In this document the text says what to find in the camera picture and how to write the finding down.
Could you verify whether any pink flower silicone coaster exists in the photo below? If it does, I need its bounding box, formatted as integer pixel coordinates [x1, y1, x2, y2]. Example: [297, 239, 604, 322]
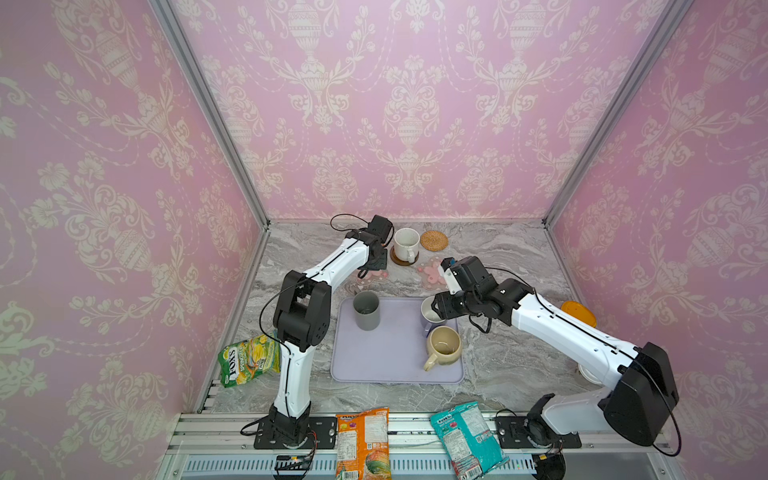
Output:
[417, 256, 446, 291]

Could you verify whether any woven rattan round coaster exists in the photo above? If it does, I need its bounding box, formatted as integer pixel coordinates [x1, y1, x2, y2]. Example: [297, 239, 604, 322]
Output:
[420, 230, 449, 252]

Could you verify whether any orange snack bag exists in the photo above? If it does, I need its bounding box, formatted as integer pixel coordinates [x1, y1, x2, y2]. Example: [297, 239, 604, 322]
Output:
[335, 408, 392, 480]

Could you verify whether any green snack packet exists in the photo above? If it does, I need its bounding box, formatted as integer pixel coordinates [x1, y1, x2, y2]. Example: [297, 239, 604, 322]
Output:
[217, 335, 280, 388]

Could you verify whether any white mug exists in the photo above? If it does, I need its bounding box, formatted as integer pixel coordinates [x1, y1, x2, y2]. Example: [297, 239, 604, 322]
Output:
[394, 227, 420, 264]

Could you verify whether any lavender silicone tray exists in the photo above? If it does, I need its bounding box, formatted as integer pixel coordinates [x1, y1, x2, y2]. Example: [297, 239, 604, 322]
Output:
[331, 297, 464, 384]

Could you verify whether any teal snack bag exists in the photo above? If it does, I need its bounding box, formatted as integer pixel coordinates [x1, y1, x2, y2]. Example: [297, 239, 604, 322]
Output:
[430, 402, 509, 480]

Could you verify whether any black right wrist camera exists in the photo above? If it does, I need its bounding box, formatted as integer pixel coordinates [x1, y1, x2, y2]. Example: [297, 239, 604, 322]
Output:
[440, 256, 498, 296]

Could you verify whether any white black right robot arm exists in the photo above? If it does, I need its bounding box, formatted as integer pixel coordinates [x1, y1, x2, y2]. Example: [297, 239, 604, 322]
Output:
[430, 279, 679, 447]

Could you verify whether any aluminium frame post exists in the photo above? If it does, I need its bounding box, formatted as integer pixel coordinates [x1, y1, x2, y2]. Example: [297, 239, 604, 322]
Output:
[148, 0, 270, 230]
[542, 0, 694, 231]

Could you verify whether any beige yellow mug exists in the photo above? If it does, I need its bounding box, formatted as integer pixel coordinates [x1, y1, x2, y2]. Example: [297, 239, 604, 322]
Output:
[423, 326, 463, 371]

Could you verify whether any aluminium frame post left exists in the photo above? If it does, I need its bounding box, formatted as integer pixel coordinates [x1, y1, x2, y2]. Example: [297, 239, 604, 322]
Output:
[148, 0, 270, 230]

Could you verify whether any lavender mug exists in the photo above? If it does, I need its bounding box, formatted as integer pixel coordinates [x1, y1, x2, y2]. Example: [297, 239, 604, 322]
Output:
[421, 296, 446, 337]

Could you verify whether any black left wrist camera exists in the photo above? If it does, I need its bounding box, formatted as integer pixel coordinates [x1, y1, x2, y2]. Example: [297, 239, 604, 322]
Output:
[346, 215, 394, 247]

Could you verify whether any aluminium front rail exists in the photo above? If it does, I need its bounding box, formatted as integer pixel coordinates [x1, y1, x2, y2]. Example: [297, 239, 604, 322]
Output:
[167, 411, 657, 454]

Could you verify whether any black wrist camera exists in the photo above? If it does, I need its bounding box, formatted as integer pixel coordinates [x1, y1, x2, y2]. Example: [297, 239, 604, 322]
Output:
[440, 256, 498, 296]
[346, 215, 394, 247]

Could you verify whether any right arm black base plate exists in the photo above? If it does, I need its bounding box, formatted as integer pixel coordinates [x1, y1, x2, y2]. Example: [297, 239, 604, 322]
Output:
[494, 416, 582, 450]

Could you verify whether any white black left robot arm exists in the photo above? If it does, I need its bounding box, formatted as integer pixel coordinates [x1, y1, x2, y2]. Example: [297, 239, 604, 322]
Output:
[267, 230, 388, 446]

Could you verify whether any brown wooden round coaster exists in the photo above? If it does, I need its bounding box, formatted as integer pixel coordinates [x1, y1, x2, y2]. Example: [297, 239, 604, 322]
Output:
[389, 247, 420, 266]

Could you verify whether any aluminium frame post right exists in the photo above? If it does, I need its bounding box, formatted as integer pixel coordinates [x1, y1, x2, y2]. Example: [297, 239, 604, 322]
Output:
[542, 0, 694, 231]

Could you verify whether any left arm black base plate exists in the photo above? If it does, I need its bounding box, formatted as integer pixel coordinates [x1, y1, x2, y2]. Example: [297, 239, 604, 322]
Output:
[253, 416, 337, 450]

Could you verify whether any grey mug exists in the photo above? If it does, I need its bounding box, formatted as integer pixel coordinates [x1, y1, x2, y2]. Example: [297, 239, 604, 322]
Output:
[353, 291, 380, 331]

